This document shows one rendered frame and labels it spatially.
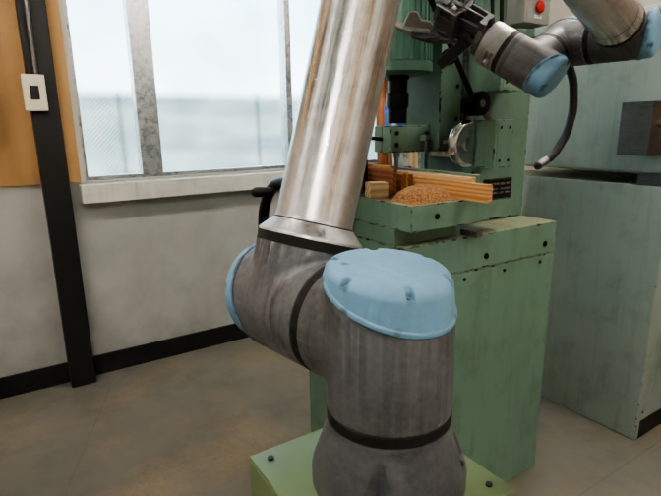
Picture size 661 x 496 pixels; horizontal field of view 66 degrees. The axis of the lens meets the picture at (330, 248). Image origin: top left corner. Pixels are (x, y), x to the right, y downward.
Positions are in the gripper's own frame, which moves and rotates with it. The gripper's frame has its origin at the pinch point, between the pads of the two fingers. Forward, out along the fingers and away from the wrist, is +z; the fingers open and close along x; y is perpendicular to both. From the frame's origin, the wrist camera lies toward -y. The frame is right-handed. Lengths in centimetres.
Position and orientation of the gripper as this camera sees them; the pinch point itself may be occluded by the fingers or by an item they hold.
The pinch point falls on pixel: (410, 6)
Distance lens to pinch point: 128.7
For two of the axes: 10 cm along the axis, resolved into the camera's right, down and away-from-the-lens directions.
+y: -0.4, -4.2, -9.0
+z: -7.3, -6.0, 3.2
